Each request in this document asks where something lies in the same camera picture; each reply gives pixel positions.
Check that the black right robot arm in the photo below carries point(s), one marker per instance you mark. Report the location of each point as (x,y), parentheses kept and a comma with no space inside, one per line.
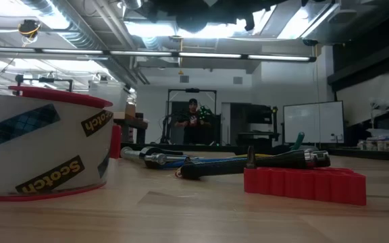
(214,8)

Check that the person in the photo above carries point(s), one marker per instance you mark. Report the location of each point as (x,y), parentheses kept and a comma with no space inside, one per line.
(192,126)

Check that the black device with green lights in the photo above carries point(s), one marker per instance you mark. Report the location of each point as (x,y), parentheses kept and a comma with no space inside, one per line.
(205,112)

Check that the black shelf cabinet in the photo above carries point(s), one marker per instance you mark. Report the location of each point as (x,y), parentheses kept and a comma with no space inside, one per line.
(258,121)

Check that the wooden table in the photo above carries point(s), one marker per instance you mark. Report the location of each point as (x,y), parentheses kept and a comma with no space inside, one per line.
(130,123)

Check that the cardboard box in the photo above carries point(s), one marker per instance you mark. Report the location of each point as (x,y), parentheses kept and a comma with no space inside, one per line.
(130,109)

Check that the dark screwdriver bit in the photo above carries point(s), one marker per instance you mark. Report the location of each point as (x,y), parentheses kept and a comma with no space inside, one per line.
(251,157)

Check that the long ceiling light bar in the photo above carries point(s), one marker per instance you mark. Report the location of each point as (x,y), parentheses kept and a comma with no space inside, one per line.
(208,55)

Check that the clear plastic storage container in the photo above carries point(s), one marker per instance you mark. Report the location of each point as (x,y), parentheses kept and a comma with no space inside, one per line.
(108,94)

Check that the whiteboard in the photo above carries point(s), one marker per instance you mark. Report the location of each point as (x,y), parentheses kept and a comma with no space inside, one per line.
(312,121)

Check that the red bit holder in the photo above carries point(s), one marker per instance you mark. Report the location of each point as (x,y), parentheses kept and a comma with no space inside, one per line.
(302,185)

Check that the red Scotch tape dispenser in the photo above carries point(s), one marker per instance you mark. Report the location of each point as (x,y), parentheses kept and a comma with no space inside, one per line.
(46,145)

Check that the black bar stand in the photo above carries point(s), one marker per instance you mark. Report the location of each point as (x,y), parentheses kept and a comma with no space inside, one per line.
(46,80)

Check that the black gantry frame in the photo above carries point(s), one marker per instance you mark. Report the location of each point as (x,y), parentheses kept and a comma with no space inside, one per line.
(192,90)

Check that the black aluminium rig frame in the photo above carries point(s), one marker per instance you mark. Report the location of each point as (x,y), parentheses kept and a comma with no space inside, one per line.
(366,154)

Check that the black ceiling camera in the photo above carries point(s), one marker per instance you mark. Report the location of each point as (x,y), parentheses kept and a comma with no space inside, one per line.
(29,27)

